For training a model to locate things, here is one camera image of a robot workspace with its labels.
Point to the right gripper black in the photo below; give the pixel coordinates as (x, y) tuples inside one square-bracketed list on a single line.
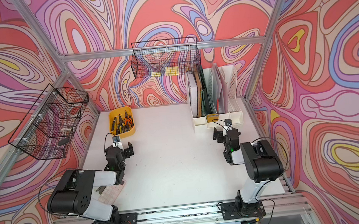
[(222, 135)]

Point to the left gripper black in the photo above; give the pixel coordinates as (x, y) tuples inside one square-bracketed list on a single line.
[(124, 151)]

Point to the yellow plastic storage box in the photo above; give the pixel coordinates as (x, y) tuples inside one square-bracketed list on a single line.
[(119, 113)]

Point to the orange long nose pliers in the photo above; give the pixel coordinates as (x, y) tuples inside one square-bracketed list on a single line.
[(128, 121)]

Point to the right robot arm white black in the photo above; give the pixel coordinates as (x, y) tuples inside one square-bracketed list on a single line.
[(262, 165)]

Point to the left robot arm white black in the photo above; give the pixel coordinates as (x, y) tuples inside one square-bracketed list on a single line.
[(73, 194)]

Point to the yellow tape roll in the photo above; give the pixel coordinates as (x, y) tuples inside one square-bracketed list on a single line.
[(212, 117)]

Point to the white file organizer rack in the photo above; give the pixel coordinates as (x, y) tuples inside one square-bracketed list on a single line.
[(213, 90)]

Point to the pink white calculator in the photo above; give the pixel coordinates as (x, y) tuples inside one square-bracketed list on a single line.
[(111, 193)]

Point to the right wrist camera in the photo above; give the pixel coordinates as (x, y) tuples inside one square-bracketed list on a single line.
[(228, 122)]

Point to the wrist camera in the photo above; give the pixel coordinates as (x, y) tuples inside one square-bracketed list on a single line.
[(228, 122), (116, 139)]

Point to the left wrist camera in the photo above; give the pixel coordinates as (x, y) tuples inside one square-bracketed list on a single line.
[(116, 139)]

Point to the black wire basket left wall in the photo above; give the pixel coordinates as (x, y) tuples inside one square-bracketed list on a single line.
[(48, 128)]

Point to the black wire basket wall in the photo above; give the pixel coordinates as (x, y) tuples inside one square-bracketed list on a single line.
[(48, 128), (165, 57)]

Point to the black wire basket back wall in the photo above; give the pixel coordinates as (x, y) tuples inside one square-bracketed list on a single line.
[(165, 57)]

